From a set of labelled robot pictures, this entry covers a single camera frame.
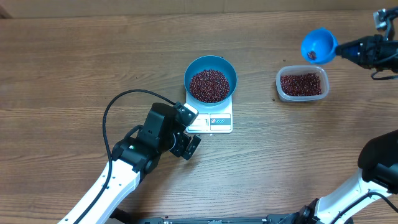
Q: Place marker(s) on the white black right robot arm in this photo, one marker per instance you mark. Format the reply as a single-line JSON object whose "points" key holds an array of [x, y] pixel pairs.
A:
{"points": [[376, 177]]}

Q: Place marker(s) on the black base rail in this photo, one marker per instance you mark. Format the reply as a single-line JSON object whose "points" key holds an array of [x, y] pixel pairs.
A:
{"points": [[120, 216]]}

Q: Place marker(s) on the blue plastic measuring scoop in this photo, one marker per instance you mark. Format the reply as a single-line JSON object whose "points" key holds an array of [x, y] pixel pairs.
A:
{"points": [[318, 46]]}

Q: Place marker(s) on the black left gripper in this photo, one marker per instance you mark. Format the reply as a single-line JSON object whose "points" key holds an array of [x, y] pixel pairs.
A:
{"points": [[180, 149]]}

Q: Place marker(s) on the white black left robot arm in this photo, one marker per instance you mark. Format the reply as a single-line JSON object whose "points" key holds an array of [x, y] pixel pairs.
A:
{"points": [[135, 156]]}

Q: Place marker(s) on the red beans in bowl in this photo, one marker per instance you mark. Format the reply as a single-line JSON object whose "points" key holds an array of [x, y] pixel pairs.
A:
{"points": [[209, 86]]}

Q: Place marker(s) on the white digital kitchen scale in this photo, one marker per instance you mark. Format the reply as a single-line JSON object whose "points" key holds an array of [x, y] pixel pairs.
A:
{"points": [[213, 118]]}

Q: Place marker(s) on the teal metal bowl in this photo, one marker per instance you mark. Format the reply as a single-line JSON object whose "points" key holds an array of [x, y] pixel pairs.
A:
{"points": [[212, 62]]}

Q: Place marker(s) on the clear container of red beans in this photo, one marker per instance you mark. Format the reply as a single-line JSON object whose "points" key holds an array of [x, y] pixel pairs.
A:
{"points": [[302, 83]]}

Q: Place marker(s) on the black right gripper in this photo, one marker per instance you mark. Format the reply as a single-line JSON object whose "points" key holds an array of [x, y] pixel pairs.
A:
{"points": [[367, 52]]}

